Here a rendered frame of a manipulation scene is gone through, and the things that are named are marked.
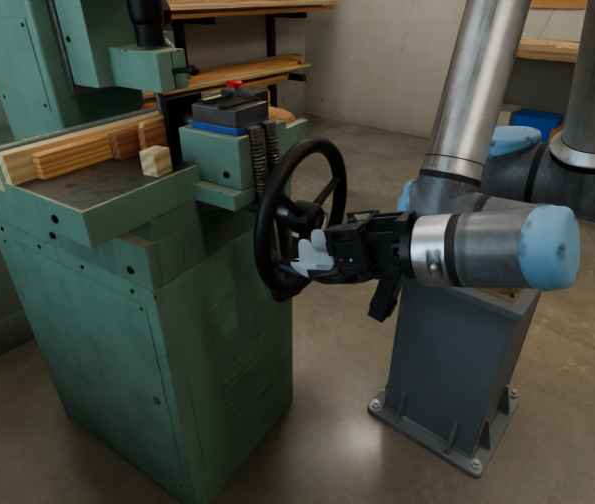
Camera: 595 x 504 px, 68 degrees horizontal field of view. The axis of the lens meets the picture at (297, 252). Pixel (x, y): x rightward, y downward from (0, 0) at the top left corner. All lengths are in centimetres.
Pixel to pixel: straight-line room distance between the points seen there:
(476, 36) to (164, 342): 72
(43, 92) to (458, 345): 110
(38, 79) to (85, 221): 44
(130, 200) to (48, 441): 104
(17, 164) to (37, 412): 105
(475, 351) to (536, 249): 73
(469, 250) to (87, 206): 51
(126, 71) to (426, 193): 60
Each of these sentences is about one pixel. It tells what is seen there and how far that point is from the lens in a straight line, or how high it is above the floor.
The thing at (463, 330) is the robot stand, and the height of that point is 43.
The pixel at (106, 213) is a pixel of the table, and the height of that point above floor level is 88.
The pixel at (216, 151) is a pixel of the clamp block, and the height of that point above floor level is 93.
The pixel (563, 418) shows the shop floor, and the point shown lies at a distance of 171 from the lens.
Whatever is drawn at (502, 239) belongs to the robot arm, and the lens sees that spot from 52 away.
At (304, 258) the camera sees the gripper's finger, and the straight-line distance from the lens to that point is 66.
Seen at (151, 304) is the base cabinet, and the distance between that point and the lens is 84.
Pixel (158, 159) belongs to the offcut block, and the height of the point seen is 93.
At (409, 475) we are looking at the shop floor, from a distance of 141.
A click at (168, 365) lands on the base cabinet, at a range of 93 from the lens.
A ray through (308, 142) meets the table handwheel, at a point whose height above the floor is 95.
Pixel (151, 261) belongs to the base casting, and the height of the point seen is 77.
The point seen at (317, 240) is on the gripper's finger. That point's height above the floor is 83.
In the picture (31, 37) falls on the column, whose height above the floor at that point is 109.
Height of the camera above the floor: 117
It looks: 31 degrees down
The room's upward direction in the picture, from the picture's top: straight up
